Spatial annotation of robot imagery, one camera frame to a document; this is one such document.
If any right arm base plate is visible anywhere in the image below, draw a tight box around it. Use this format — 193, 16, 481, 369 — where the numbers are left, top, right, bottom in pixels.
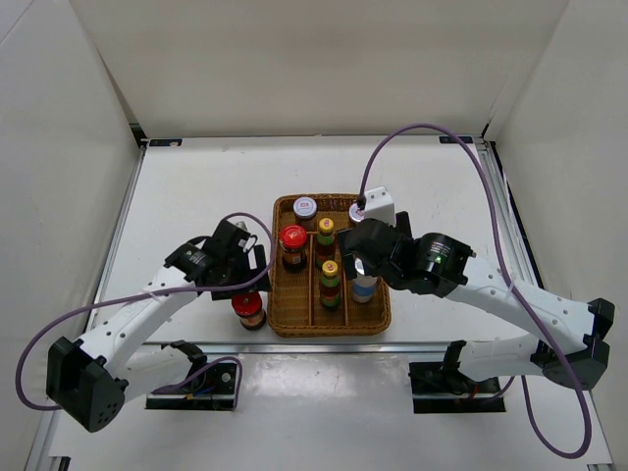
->
408, 359, 514, 414

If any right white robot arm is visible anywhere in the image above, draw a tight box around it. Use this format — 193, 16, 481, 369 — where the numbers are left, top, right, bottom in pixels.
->
338, 212, 615, 393

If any red-lid sauce jar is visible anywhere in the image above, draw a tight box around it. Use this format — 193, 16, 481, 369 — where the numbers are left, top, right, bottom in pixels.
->
232, 292, 266, 331
279, 224, 308, 273

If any brown wicker divided basket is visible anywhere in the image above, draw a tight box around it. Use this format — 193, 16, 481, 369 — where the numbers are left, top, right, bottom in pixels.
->
267, 193, 392, 338

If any purple cable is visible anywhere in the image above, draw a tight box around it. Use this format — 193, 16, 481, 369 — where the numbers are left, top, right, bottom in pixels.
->
358, 123, 593, 455
15, 212, 274, 410

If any white-lid spice jar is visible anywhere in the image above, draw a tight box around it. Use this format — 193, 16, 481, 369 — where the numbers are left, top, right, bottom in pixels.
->
348, 202, 365, 227
292, 196, 318, 232

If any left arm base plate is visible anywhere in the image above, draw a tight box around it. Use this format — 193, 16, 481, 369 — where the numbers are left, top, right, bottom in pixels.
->
144, 340, 243, 411

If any yellow-cap chili bottle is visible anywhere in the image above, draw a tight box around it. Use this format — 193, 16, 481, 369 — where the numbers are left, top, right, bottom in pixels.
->
319, 260, 341, 310
315, 217, 336, 268

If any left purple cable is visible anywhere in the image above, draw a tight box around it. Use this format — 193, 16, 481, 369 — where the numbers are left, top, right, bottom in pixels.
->
15, 212, 274, 410

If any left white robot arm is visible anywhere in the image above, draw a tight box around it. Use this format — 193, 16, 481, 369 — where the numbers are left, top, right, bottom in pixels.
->
46, 219, 272, 433

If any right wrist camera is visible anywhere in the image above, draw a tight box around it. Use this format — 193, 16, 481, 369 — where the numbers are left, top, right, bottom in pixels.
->
361, 186, 395, 226

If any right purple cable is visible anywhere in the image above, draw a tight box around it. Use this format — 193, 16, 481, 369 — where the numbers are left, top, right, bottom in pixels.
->
358, 123, 593, 455

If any silver-cap pepper shaker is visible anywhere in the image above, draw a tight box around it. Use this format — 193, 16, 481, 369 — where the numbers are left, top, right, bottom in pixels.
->
351, 258, 378, 303

